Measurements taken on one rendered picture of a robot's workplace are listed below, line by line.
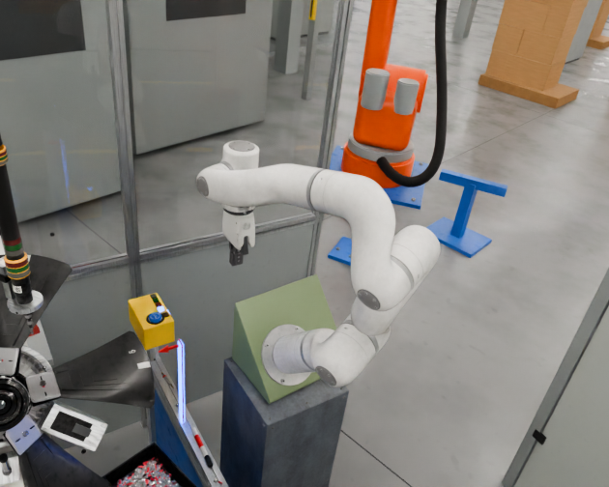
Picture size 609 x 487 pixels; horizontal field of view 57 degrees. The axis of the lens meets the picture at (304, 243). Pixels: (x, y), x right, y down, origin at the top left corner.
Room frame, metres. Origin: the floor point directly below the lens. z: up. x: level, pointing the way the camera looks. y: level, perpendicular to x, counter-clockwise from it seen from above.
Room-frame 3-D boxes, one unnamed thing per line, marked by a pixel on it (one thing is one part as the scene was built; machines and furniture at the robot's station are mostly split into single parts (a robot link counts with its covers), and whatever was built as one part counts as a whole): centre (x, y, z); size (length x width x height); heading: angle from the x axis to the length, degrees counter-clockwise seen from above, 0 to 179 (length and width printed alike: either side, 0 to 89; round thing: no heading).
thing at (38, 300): (0.90, 0.59, 1.49); 0.09 x 0.07 x 0.10; 71
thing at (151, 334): (1.35, 0.46, 1.02); 0.16 x 0.10 x 0.11; 36
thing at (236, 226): (1.20, 0.17, 1.54); 0.10 x 0.07 x 0.11; 36
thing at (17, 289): (0.90, 0.58, 1.65); 0.04 x 0.04 x 0.46
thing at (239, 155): (1.19, 0.18, 1.68); 0.09 x 0.08 x 0.13; 141
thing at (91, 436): (0.96, 0.56, 0.98); 0.20 x 0.16 x 0.20; 36
